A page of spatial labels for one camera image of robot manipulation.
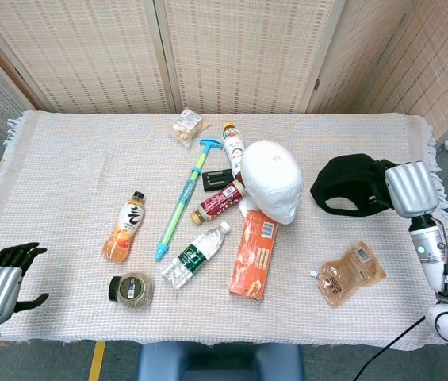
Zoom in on orange snack box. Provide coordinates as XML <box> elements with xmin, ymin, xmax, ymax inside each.
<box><xmin>228</xmin><ymin>209</ymin><xmax>279</xmax><ymax>303</ymax></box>

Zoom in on woven folding screen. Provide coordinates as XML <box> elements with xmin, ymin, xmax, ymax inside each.
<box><xmin>0</xmin><ymin>0</ymin><xmax>448</xmax><ymax>148</ymax></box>

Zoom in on black baseball cap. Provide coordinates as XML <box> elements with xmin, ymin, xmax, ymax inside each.
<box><xmin>310</xmin><ymin>153</ymin><xmax>392</xmax><ymax>217</ymax></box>

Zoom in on round jar black lid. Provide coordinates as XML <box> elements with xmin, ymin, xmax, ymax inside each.
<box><xmin>108</xmin><ymin>271</ymin><xmax>155</xmax><ymax>310</ymax></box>

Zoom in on black rectangular clip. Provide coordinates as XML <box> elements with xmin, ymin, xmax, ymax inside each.
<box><xmin>201</xmin><ymin>168</ymin><xmax>234</xmax><ymax>192</ymax></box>

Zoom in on orange juice bottle black cap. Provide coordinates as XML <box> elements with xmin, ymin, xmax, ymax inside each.
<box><xmin>101</xmin><ymin>190</ymin><xmax>145</xmax><ymax>264</ymax></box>

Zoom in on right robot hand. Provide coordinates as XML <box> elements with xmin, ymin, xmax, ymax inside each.
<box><xmin>368</xmin><ymin>158</ymin><xmax>440</xmax><ymax>219</ymax></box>

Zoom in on dark red drink bottle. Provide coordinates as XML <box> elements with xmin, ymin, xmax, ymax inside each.
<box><xmin>190</xmin><ymin>179</ymin><xmax>247</xmax><ymax>226</ymax></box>

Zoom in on brown spouted drink pouch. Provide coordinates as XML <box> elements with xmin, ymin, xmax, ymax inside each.
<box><xmin>309</xmin><ymin>241</ymin><xmax>387</xmax><ymax>308</ymax></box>

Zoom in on white foam mannequin head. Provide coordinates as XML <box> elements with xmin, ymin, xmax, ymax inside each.
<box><xmin>238</xmin><ymin>140</ymin><xmax>304</xmax><ymax>226</ymax></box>

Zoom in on black cable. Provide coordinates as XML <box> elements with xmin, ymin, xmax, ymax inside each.
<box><xmin>350</xmin><ymin>316</ymin><xmax>427</xmax><ymax>381</ymax></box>

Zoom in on clear snack bag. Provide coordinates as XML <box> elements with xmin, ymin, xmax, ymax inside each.
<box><xmin>171</xmin><ymin>107</ymin><xmax>212</xmax><ymax>148</ymax></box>

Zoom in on white drink bottle yellow cap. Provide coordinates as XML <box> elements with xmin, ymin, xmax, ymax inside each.
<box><xmin>221</xmin><ymin>121</ymin><xmax>246</xmax><ymax>183</ymax></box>

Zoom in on green blue water pump toy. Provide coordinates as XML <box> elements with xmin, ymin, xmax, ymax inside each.
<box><xmin>154</xmin><ymin>138</ymin><xmax>224</xmax><ymax>262</ymax></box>

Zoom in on clear water bottle green label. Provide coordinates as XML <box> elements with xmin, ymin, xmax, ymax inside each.
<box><xmin>161</xmin><ymin>221</ymin><xmax>232</xmax><ymax>291</ymax></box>

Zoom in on woven white tablecloth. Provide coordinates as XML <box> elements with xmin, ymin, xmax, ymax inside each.
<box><xmin>0</xmin><ymin>110</ymin><xmax>448</xmax><ymax>351</ymax></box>

